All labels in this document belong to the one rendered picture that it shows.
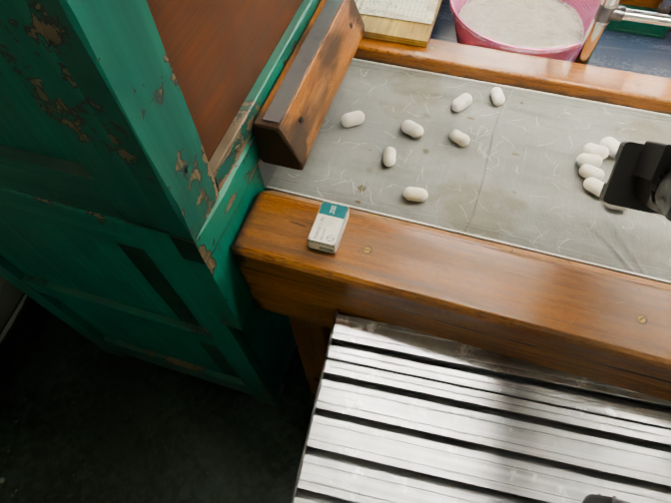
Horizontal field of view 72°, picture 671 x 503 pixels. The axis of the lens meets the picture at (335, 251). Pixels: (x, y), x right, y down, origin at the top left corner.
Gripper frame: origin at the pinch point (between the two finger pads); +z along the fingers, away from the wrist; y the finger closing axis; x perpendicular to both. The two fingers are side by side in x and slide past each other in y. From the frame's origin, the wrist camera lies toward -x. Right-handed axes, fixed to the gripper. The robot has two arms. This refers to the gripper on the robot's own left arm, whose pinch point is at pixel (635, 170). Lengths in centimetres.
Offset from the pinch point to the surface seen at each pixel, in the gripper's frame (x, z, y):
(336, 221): 12.1, -9.6, 32.7
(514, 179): 4.7, 6.0, 12.1
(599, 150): -1.1, 10.0, 1.8
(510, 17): -19.6, 35.1, 17.0
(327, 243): 14.3, -12.1, 32.9
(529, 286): 14.4, -9.2, 9.1
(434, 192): 8.2, 2.0, 22.3
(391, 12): -15.9, 24.1, 36.7
